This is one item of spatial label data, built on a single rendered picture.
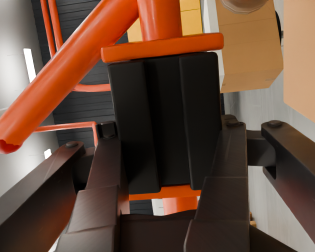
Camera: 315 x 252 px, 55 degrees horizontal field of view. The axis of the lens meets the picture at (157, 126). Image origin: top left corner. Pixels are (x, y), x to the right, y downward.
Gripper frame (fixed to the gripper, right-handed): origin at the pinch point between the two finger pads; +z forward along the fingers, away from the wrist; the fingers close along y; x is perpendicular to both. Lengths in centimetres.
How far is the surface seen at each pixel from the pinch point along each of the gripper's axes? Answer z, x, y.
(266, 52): 171, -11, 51
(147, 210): 990, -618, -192
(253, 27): 178, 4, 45
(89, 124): 791, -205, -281
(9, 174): 699, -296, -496
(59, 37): 753, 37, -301
